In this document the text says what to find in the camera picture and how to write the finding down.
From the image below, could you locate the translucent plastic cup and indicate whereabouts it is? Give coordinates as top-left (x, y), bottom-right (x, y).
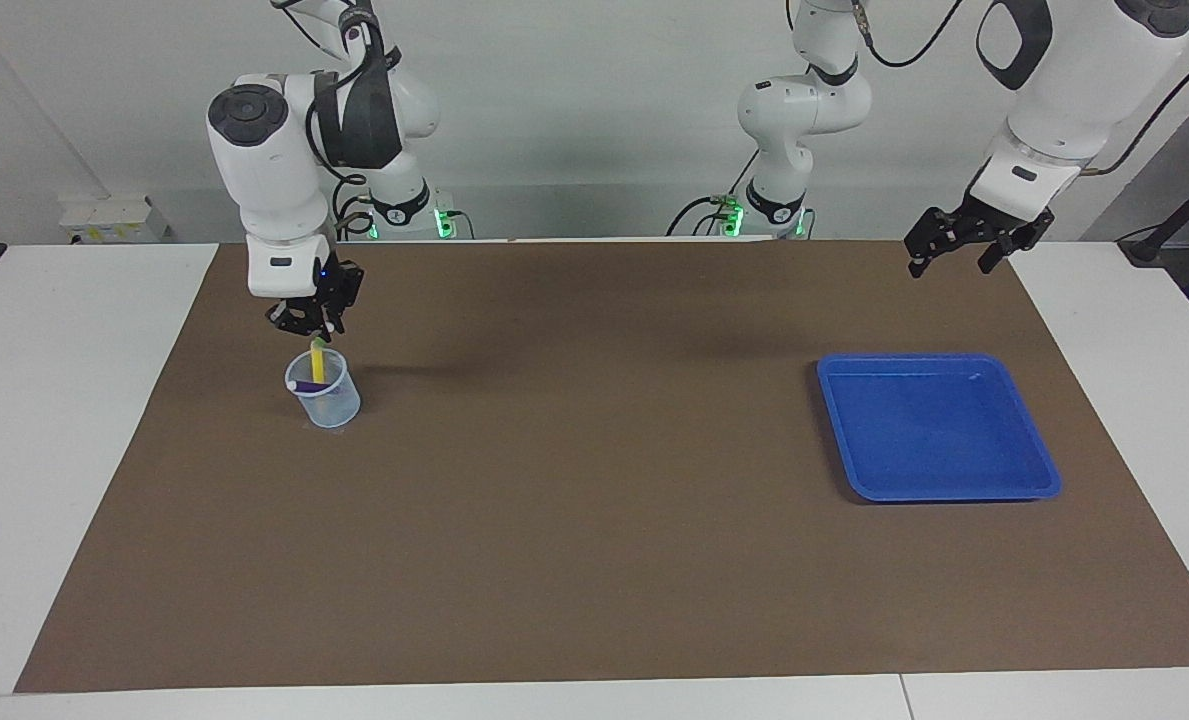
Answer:
top-left (285, 349), bottom-right (362, 429)

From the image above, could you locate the black slanted pole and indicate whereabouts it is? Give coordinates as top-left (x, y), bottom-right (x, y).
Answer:
top-left (1119, 160), bottom-right (1189, 266)

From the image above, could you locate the blue plastic tray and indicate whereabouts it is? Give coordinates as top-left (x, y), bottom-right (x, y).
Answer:
top-left (817, 353), bottom-right (1063, 503)

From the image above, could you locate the white power strip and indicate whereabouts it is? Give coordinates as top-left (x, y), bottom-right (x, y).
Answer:
top-left (59, 195), bottom-right (171, 244)

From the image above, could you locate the brown table mat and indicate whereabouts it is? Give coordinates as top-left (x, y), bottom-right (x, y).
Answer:
top-left (14, 238), bottom-right (1189, 694)

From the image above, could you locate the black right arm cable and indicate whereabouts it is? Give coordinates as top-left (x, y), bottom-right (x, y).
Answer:
top-left (274, 0), bottom-right (385, 239)

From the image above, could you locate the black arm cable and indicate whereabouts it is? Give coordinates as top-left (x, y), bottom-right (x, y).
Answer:
top-left (854, 0), bottom-right (1189, 176)
top-left (274, 0), bottom-right (385, 239)

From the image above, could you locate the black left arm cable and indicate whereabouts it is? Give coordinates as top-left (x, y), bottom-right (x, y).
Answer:
top-left (854, 0), bottom-right (1189, 176)

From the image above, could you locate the black left base cable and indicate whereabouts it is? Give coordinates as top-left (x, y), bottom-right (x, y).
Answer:
top-left (666, 148), bottom-right (761, 238)

